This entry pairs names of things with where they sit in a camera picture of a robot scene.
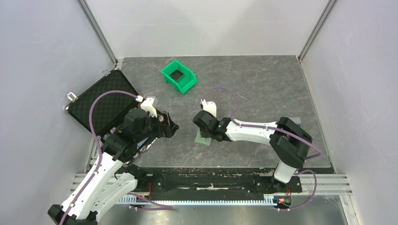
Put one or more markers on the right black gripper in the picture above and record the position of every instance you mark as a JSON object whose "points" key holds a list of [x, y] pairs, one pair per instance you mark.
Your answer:
{"points": [[203, 133]]}

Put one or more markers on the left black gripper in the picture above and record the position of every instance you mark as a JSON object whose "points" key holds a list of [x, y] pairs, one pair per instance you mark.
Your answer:
{"points": [[167, 130]]}

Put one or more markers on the green card holder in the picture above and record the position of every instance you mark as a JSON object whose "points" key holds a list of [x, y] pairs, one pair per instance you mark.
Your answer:
{"points": [[201, 140]]}

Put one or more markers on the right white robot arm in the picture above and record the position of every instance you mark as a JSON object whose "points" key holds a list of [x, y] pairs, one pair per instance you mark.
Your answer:
{"points": [[289, 141]]}

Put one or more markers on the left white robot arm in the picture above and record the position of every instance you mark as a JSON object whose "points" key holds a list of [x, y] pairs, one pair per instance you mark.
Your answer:
{"points": [[91, 200]]}

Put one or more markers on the black card in bin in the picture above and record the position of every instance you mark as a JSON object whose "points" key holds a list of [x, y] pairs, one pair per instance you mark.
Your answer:
{"points": [[176, 75]]}

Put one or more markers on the green plastic bin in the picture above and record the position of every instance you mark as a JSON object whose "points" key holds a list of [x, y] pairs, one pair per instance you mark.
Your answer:
{"points": [[187, 81]]}

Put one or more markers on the black poker chip case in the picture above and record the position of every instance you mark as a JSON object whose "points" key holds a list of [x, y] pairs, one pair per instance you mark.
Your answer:
{"points": [[110, 109]]}

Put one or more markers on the toy brick assembly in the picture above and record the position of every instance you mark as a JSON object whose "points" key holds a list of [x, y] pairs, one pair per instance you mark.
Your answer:
{"points": [[296, 120]]}

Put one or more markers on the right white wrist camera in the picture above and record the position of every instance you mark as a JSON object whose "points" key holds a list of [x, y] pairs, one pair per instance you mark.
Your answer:
{"points": [[209, 106]]}

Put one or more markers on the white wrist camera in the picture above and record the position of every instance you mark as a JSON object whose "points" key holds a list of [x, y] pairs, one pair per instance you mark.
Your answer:
{"points": [[209, 106], [148, 104]]}

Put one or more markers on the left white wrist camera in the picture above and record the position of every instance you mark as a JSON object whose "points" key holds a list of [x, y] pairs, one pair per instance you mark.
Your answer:
{"points": [[148, 104]]}

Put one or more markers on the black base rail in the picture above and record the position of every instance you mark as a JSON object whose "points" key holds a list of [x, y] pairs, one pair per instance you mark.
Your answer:
{"points": [[209, 183]]}

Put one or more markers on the white toothed cable strip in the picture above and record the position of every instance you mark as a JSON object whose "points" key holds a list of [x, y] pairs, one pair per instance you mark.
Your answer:
{"points": [[268, 200]]}

